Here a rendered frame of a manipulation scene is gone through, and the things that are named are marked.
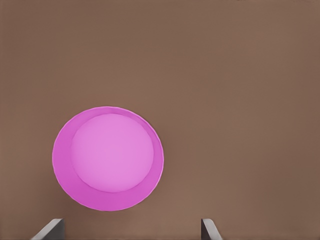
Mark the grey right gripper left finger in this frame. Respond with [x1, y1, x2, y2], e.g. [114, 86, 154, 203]
[30, 218, 65, 240]

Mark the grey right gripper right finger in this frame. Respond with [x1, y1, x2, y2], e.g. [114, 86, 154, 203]
[201, 218, 223, 240]

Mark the pink round plate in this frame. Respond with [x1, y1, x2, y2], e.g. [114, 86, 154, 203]
[51, 105, 165, 212]

